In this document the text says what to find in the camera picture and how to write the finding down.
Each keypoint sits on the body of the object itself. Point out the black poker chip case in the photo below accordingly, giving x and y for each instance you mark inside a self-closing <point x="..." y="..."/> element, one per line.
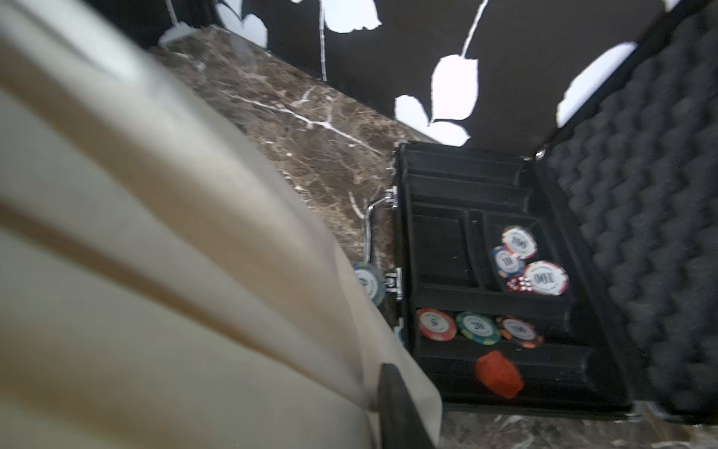
<point x="624" y="198"/>

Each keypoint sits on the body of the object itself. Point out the red plastic piece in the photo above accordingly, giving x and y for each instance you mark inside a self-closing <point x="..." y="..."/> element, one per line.
<point x="499" y="375"/>

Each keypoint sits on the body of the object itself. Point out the blue white poker chip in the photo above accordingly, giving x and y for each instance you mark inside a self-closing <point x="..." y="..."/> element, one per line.
<point x="507" y="263"/>

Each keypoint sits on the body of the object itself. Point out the green 20 poker chip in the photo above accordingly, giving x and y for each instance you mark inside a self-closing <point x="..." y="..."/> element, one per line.
<point x="478" y="328"/>

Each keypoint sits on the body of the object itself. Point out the red dice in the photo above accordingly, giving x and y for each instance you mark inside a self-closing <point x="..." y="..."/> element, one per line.
<point x="520" y="284"/>

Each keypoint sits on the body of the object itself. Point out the red 5 poker chip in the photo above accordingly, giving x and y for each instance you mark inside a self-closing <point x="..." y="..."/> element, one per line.
<point x="436" y="325"/>

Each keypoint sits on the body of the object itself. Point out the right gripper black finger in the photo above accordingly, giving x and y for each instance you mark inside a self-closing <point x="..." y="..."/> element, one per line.
<point x="400" y="422"/>

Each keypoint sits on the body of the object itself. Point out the orange poker chip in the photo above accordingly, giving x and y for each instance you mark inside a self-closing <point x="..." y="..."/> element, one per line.
<point x="519" y="332"/>

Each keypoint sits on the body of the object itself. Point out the white red 100 chip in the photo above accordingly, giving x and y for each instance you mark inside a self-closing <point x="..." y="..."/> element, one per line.
<point x="520" y="241"/>
<point x="547" y="278"/>

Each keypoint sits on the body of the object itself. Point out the white cloth bag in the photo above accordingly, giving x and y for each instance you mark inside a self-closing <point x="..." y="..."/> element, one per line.
<point x="161" y="285"/>

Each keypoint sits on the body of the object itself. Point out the grey poker chip on table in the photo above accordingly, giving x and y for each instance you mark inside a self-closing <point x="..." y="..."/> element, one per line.
<point x="372" y="280"/>

